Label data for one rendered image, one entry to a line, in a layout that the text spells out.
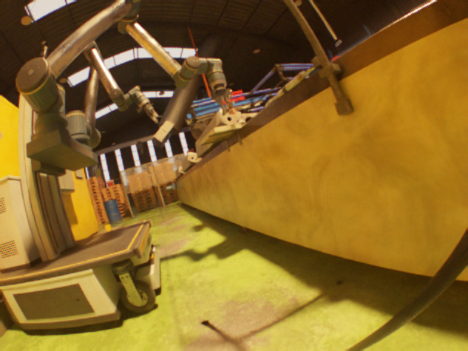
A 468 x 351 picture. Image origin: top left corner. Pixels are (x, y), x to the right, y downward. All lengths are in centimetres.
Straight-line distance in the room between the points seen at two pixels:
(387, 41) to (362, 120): 23
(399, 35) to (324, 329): 82
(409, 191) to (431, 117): 20
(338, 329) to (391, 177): 47
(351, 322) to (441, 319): 29
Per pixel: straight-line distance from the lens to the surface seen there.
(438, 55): 54
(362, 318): 69
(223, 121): 134
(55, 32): 1145
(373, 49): 58
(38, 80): 107
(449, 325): 69
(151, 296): 100
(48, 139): 117
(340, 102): 57
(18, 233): 138
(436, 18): 56
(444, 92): 53
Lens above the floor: 53
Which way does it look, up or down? 1 degrees down
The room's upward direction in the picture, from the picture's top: 17 degrees counter-clockwise
